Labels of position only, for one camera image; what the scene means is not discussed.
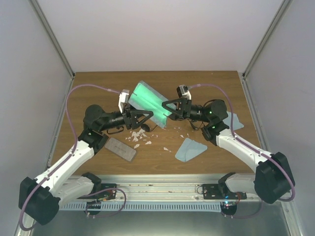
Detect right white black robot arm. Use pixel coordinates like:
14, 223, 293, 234
162, 98, 295, 204

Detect black mounting plate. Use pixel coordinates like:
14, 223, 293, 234
96, 183, 117, 201
201, 184, 247, 200

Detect slotted grey cable duct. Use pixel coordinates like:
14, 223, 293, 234
58, 202, 221, 213

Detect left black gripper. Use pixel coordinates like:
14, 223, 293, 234
99, 101, 153, 131

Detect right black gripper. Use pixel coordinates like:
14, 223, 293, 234
159, 98, 212, 123

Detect aluminium frame post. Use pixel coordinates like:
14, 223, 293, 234
29, 0, 75, 80
242, 0, 292, 80

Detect blue green glasses case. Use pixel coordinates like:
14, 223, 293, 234
128, 81, 171, 128

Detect dark lens sunglasses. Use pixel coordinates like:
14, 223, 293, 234
141, 124, 157, 132

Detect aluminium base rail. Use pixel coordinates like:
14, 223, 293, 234
59, 174, 261, 203

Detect grey glasses case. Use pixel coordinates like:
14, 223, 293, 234
105, 138, 137, 162

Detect left aluminium frame post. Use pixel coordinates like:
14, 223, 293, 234
29, 0, 75, 80

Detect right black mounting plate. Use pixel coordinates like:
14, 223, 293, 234
201, 184, 247, 200

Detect right aluminium frame post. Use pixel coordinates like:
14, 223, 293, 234
242, 0, 292, 80

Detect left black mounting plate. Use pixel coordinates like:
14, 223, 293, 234
96, 183, 117, 201

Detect blue cleaning cloth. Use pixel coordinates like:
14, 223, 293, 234
175, 138, 208, 162
223, 111, 244, 130

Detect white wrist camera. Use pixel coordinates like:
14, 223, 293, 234
176, 85, 191, 100
118, 89, 130, 113

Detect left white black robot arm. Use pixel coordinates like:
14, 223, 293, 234
18, 105, 154, 231

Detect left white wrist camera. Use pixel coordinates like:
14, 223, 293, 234
118, 89, 130, 113

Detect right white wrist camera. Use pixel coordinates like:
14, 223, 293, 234
176, 85, 191, 100

